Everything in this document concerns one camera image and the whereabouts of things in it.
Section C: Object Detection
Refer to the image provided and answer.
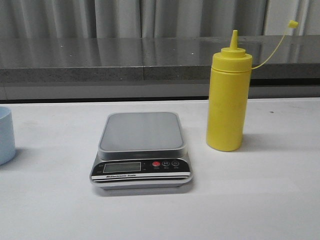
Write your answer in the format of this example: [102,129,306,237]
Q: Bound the yellow squeeze bottle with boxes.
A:
[206,20,299,152]

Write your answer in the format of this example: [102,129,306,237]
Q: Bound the light blue plastic cup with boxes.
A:
[0,106,16,165]

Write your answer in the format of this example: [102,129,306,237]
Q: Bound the silver digital kitchen scale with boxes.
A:
[90,111,193,190]

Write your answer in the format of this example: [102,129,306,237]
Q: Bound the grey stone counter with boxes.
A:
[0,35,320,103]

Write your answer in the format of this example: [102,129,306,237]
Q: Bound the grey pleated curtain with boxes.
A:
[0,0,320,39]

